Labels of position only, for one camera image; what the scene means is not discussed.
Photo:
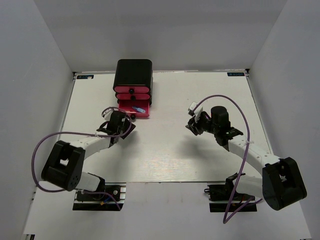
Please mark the black drawer cabinet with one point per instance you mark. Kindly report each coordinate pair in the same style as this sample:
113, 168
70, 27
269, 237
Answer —
134, 72

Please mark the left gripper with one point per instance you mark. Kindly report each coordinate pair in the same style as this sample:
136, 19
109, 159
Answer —
129, 127

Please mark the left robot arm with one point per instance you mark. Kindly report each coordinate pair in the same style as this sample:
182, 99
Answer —
64, 166

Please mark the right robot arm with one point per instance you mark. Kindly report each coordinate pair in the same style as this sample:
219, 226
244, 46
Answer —
280, 182

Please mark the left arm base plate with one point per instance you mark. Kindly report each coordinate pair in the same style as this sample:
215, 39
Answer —
110, 198

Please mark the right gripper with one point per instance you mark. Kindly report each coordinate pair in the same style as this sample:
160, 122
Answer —
194, 125

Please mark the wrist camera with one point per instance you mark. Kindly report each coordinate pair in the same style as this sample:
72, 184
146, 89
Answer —
105, 114
195, 111

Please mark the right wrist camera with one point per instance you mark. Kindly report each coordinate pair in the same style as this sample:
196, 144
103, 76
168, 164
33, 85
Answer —
195, 111

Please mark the blue correction tape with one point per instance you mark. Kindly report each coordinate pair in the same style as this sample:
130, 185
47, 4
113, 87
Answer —
139, 109

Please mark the blue table corner sticker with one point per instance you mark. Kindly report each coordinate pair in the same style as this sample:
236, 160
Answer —
235, 74

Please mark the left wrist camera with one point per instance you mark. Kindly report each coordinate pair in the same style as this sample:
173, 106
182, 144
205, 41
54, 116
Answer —
105, 114

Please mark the left blue table sticker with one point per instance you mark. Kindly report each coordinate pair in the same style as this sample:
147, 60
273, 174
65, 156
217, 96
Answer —
85, 77

